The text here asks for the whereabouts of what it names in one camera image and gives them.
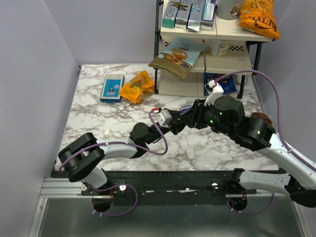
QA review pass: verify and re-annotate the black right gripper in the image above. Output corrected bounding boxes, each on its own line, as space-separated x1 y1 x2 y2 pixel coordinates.
179 97 234 138

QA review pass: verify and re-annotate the purple earbud charging case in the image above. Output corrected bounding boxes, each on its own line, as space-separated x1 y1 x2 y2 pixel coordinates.
179 105 192 116

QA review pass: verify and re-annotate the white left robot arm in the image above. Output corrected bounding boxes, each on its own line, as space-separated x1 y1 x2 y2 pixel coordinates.
58 109 186 195

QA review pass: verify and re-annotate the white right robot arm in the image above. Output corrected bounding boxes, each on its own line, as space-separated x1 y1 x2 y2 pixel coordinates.
180 95 316 208

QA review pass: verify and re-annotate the blue Doritos bag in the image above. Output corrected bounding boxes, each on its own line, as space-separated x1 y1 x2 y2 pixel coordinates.
203 73 237 96

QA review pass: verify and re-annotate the orange snack bag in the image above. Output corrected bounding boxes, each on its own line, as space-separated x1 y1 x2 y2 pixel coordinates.
119 71 155 104

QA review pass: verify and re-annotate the teal gold chip bag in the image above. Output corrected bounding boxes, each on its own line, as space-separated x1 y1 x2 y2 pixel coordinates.
149 37 208 80

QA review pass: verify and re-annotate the blue razor box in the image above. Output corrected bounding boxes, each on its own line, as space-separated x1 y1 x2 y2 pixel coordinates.
100 74 124 103

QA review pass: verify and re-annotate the black beige shelf rack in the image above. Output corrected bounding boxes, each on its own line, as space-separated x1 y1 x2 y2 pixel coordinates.
154 0 272 97

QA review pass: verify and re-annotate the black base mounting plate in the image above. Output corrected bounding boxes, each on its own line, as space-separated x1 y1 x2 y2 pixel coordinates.
82 169 256 206

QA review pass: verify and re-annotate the white mug on shelf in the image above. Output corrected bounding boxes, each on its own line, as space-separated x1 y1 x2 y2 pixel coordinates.
209 39 232 56

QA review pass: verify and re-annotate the teal toothpaste box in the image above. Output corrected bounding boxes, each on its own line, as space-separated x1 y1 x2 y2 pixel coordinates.
162 0 181 29

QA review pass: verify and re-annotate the blue white box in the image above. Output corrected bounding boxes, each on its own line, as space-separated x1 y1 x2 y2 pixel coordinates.
200 0 216 31

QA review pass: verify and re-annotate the white printed cup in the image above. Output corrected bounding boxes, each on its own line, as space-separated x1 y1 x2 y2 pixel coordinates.
215 0 244 20

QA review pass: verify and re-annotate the orange honey dijon chip bag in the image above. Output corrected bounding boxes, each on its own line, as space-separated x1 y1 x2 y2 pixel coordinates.
238 0 280 40

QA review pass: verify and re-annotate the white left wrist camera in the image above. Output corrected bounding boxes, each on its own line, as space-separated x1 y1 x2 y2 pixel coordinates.
153 109 172 127

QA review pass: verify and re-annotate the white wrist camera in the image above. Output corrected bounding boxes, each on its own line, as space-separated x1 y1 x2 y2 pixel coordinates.
204 80 224 106
153 109 172 127

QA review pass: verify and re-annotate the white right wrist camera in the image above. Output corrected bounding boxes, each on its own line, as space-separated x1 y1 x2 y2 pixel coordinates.
204 80 224 106

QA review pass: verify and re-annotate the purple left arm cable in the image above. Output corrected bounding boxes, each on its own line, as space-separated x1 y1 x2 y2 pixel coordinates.
58 109 169 173

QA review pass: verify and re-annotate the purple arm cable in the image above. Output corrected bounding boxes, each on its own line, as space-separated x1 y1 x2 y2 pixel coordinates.
58 109 169 173
209 69 316 172

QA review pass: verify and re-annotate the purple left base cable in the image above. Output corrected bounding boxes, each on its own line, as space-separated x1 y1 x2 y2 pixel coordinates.
88 183 139 217

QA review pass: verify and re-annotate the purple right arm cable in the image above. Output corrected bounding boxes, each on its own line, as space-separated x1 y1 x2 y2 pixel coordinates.
209 69 316 172

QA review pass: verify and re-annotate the grey aluminium frame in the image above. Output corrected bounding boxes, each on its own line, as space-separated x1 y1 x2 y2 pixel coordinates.
39 178 82 198

